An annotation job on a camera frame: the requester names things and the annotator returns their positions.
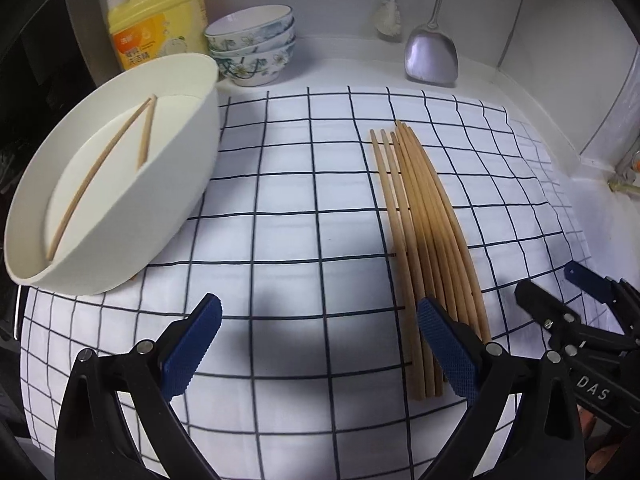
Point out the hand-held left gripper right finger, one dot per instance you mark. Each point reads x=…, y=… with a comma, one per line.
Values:
x=447, y=350

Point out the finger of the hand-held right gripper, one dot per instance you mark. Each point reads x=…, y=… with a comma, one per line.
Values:
x=577, y=272
x=535, y=297

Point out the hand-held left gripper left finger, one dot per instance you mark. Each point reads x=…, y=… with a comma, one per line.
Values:
x=192, y=345

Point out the bundle of wooden chopsticks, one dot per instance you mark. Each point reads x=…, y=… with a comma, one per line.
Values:
x=425, y=235

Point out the white oval plastic basin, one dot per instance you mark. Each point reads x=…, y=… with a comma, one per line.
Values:
x=180, y=160

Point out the wooden chopstick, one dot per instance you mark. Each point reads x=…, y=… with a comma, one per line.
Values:
x=95, y=175
x=146, y=135

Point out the white checked cloth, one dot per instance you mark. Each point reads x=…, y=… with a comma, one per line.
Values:
x=300, y=210

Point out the metal spatula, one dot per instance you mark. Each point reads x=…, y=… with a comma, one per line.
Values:
x=430, y=55

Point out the floral ceramic bowl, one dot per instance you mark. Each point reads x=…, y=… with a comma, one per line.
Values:
x=255, y=70
x=250, y=22
x=265, y=50

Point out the white dish brush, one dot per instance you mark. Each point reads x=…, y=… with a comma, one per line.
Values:
x=387, y=17

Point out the black stove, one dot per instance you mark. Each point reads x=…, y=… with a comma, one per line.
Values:
x=30, y=60

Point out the yellow detergent pump bottle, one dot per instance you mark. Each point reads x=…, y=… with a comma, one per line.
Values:
x=165, y=15

